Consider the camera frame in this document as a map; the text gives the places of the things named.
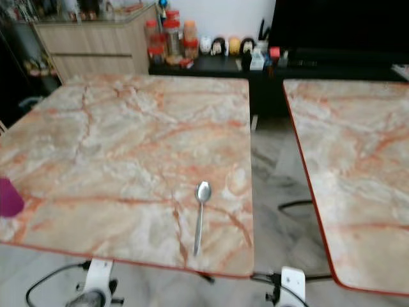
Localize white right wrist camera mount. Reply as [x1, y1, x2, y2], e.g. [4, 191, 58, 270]
[279, 267, 307, 307]

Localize purple plastic cup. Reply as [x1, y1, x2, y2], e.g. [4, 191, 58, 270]
[0, 177, 25, 218]

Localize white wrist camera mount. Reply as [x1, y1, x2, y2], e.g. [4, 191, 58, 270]
[279, 267, 307, 307]
[84, 258, 115, 301]

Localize small white box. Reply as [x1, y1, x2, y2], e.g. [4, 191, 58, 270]
[250, 51, 265, 70]

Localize black figurine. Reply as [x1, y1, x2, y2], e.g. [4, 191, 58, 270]
[241, 37, 256, 56]
[213, 37, 228, 56]

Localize small jar red lid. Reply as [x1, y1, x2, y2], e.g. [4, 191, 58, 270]
[146, 20, 161, 61]

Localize orange lidded jar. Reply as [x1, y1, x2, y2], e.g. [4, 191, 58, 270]
[183, 20, 197, 43]

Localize silver metal spoon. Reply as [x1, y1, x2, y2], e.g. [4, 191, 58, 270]
[193, 181, 212, 257]

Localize light wooden cabinet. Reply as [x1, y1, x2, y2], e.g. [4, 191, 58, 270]
[33, 5, 160, 83]

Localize black television screen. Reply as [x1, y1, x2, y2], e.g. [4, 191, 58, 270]
[268, 0, 409, 53]

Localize large jar red lid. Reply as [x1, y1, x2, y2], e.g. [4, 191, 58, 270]
[163, 19, 181, 57]

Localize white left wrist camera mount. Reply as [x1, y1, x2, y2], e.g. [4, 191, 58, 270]
[84, 258, 115, 301]

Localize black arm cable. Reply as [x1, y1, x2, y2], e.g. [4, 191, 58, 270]
[251, 271, 282, 283]
[26, 260, 90, 307]

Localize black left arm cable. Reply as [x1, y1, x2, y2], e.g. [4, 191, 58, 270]
[26, 260, 90, 307]

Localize dark shelf unit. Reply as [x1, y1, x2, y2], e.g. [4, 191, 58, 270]
[0, 0, 61, 125]

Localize black tube table leg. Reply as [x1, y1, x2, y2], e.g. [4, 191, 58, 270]
[278, 200, 314, 212]

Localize large marble top table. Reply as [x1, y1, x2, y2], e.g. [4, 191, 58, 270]
[0, 74, 255, 278]

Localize white figurine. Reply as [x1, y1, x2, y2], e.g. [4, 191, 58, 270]
[199, 36, 213, 54]

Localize black low sideboard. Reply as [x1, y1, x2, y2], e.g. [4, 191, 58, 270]
[149, 56, 409, 120]

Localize marble top table red edge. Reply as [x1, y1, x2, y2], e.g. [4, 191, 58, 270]
[283, 78, 409, 297]

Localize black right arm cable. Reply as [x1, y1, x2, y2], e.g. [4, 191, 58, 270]
[251, 271, 282, 283]

